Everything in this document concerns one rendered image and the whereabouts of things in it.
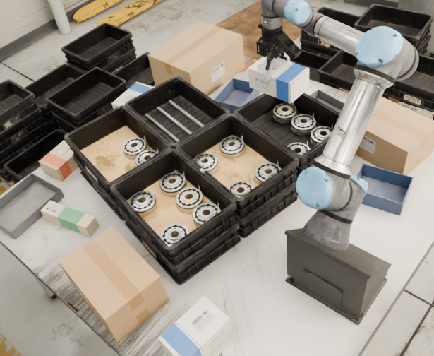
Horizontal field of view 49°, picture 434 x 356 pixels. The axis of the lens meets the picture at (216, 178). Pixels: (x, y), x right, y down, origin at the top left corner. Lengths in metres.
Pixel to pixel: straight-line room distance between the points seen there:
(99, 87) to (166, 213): 1.53
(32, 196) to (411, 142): 1.60
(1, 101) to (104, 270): 1.92
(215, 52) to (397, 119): 0.94
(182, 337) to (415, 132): 1.19
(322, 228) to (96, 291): 0.75
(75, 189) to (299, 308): 1.10
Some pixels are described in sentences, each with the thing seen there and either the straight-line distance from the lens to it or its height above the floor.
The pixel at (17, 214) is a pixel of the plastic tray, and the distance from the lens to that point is 2.22.
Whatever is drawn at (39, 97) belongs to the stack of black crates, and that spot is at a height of 0.38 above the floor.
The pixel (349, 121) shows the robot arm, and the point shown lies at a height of 1.29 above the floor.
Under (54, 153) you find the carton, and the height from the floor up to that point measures 0.77.
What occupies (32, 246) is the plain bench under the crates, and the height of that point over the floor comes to 0.70.
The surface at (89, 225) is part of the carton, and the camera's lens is 1.96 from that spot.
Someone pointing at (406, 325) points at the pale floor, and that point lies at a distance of 2.50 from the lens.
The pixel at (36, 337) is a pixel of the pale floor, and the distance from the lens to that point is 2.70.
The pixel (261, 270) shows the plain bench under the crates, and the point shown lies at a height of 0.70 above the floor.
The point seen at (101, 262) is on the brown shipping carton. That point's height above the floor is 0.86.
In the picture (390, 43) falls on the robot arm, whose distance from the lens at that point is 1.38.
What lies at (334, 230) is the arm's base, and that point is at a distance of 1.53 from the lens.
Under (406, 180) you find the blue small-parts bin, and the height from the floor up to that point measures 0.75.
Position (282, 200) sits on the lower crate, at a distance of 1.87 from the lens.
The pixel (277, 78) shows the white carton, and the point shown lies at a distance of 1.82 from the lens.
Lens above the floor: 2.18
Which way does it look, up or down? 46 degrees down
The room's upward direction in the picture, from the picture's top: 9 degrees counter-clockwise
